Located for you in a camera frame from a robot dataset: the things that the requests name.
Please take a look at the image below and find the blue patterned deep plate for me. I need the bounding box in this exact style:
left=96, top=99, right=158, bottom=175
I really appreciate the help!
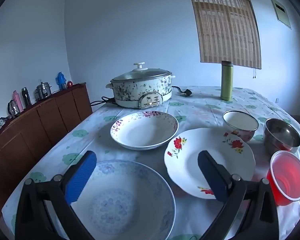
left=70, top=160, right=175, bottom=239

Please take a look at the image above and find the black power cord plug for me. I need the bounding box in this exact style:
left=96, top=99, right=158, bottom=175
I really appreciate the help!
left=172, top=86, right=192, bottom=97

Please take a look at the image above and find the red flower white plate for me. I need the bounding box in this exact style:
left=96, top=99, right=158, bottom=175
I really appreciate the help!
left=164, top=127, right=256, bottom=199

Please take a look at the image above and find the steel kettle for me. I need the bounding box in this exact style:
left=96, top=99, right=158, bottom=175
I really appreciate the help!
left=7, top=100, right=20, bottom=118

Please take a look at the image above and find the steel rice cooker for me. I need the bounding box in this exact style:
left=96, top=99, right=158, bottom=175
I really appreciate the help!
left=34, top=82, right=51, bottom=101

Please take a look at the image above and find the pink flower rimmed plate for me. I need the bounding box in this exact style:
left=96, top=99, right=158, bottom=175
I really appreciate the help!
left=110, top=111, right=179, bottom=151

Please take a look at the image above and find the bamboo window blind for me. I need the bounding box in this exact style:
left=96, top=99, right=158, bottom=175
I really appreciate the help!
left=191, top=0, right=261, bottom=69

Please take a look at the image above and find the green thermos bottle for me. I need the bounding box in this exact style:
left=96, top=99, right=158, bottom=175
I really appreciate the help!
left=221, top=61, right=234, bottom=101

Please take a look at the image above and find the pink thermos flask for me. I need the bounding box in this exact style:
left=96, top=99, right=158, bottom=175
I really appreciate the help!
left=13, top=90, right=24, bottom=112

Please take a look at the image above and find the floral white tablecloth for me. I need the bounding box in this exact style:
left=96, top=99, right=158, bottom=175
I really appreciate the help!
left=1, top=86, right=300, bottom=240

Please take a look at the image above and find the floral electric cooking pot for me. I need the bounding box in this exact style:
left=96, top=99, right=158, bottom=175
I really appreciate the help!
left=106, top=62, right=175, bottom=109

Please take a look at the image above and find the stainless steel bowl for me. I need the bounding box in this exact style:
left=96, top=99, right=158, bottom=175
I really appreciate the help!
left=263, top=118, right=300, bottom=156

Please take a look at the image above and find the wall electrical panel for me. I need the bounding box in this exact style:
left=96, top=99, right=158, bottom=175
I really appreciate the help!
left=271, top=0, right=291, bottom=28

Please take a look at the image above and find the blue water bottle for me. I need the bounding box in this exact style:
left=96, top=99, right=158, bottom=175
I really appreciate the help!
left=56, top=72, right=67, bottom=90

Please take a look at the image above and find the small red object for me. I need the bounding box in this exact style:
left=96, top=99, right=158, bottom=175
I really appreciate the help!
left=67, top=81, right=73, bottom=88

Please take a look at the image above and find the white enamel bowl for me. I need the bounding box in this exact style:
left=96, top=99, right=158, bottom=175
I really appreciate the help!
left=223, top=111, right=259, bottom=142

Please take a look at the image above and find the red plastic bowl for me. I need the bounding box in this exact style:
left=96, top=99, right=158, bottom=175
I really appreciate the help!
left=266, top=150, right=300, bottom=206

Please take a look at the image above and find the brown wooden sideboard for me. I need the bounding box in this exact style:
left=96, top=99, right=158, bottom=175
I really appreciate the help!
left=0, top=83, right=93, bottom=217

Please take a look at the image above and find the black thermos flask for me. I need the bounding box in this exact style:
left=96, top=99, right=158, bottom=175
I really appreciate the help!
left=21, top=87, right=32, bottom=108

